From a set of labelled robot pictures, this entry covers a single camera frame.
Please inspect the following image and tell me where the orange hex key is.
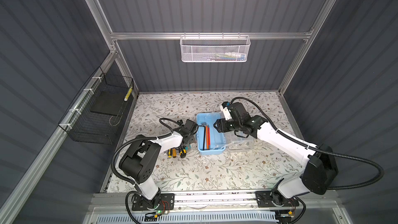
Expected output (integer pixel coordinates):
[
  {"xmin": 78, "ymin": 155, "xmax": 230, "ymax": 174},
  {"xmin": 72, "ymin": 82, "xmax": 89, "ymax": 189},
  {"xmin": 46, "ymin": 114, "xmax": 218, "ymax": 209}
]
[{"xmin": 205, "ymin": 125, "xmax": 209, "ymax": 150}]

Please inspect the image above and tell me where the black pad in basket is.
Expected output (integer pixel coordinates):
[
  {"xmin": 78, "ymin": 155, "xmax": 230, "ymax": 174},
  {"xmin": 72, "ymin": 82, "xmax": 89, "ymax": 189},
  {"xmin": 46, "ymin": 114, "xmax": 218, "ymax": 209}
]
[{"xmin": 90, "ymin": 91, "xmax": 127, "ymax": 117}]

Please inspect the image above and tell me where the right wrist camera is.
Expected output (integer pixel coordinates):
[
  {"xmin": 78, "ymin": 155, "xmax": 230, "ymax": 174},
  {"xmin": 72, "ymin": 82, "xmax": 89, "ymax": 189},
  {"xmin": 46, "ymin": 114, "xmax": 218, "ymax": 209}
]
[{"xmin": 220, "ymin": 101, "xmax": 232, "ymax": 120}]

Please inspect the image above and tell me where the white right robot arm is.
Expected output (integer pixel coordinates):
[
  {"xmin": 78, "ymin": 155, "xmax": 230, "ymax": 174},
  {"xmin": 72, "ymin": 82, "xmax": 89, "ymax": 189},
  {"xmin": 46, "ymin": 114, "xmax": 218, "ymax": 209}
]
[{"xmin": 214, "ymin": 102, "xmax": 338, "ymax": 206}]

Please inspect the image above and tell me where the black hex key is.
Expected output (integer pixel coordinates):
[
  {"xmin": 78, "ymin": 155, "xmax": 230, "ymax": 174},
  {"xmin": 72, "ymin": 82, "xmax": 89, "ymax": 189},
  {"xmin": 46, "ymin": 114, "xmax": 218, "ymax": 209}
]
[{"xmin": 201, "ymin": 122, "xmax": 207, "ymax": 150}]

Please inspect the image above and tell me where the yellow marker in basket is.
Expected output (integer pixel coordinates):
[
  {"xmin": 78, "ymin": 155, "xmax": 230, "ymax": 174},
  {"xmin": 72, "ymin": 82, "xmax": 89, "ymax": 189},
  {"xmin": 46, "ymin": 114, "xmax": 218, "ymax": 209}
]
[{"xmin": 124, "ymin": 87, "xmax": 133, "ymax": 102}]

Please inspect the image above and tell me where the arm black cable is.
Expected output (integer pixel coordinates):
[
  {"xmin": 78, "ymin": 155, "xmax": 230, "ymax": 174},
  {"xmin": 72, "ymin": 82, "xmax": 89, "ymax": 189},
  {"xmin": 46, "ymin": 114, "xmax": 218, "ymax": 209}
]
[
  {"xmin": 229, "ymin": 97, "xmax": 385, "ymax": 190},
  {"xmin": 110, "ymin": 117, "xmax": 187, "ymax": 224}
]

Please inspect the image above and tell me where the red hex key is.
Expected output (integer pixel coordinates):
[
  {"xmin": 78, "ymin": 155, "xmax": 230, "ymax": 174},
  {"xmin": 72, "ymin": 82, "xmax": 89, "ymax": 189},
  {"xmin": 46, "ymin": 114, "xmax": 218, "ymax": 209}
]
[{"xmin": 208, "ymin": 125, "xmax": 210, "ymax": 150}]

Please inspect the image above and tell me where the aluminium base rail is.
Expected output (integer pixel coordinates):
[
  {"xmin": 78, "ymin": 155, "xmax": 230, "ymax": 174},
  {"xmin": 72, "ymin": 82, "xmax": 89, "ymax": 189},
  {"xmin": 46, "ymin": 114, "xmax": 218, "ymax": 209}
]
[{"xmin": 83, "ymin": 189, "xmax": 353, "ymax": 224}]

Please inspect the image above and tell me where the white wire mesh basket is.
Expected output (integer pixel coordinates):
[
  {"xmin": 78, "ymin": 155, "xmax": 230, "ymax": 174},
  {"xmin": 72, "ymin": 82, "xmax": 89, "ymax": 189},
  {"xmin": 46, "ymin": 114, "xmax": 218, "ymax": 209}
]
[{"xmin": 179, "ymin": 35, "xmax": 251, "ymax": 63}]

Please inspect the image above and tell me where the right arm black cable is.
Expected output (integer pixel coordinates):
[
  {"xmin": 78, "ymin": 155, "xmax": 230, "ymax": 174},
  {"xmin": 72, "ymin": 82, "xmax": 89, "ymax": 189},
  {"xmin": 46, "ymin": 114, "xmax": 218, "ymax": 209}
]
[{"xmin": 229, "ymin": 97, "xmax": 385, "ymax": 190}]

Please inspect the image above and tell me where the blue plastic tool box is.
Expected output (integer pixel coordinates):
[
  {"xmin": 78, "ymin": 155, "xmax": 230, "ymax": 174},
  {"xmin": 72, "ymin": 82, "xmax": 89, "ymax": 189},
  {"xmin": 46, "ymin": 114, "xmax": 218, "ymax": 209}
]
[{"xmin": 196, "ymin": 112, "xmax": 255, "ymax": 156}]

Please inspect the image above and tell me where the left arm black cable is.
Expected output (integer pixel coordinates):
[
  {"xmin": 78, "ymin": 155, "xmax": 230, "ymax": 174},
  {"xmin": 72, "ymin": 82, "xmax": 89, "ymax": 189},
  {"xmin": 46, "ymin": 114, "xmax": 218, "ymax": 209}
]
[{"xmin": 110, "ymin": 117, "xmax": 187, "ymax": 224}]

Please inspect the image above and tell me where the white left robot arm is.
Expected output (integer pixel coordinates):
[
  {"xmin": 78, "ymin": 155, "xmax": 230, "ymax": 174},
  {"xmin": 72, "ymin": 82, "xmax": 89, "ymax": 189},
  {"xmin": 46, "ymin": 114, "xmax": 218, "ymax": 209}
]
[{"xmin": 111, "ymin": 118, "xmax": 199, "ymax": 204}]

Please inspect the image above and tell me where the black wire basket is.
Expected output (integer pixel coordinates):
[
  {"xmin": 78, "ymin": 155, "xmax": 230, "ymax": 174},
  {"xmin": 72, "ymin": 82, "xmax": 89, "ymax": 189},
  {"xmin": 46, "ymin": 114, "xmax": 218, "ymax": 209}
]
[{"xmin": 59, "ymin": 67, "xmax": 134, "ymax": 145}]

